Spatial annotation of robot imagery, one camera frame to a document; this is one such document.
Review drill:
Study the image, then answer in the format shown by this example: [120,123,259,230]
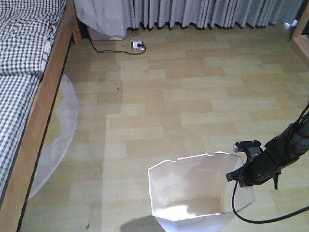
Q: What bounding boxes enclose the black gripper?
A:
[226,147,281,188]

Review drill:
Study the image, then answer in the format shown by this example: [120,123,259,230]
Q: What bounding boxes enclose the white plastic trash bin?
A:
[148,152,243,232]

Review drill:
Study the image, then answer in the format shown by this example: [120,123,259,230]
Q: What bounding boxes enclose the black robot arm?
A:
[226,116,309,190]

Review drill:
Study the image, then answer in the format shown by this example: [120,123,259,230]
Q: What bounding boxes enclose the white floor power socket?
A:
[131,41,145,51]

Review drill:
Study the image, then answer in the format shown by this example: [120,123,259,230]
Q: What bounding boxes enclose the grey round rug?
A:
[28,74,79,199]

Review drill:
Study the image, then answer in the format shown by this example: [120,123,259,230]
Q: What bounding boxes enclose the white curtain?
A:
[74,0,303,37]

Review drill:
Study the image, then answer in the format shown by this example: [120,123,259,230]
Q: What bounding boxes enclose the black white checkered bedding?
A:
[0,0,67,191]

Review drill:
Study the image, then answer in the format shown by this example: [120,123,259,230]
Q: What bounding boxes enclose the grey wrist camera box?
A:
[233,140,261,153]

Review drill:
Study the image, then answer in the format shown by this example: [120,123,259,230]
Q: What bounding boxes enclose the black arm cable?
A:
[231,99,309,224]

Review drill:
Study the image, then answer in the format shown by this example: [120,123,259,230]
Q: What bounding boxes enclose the black power cord on floor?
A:
[88,36,147,55]

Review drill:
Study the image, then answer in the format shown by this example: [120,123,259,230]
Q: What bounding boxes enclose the wooden bed frame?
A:
[0,0,82,232]

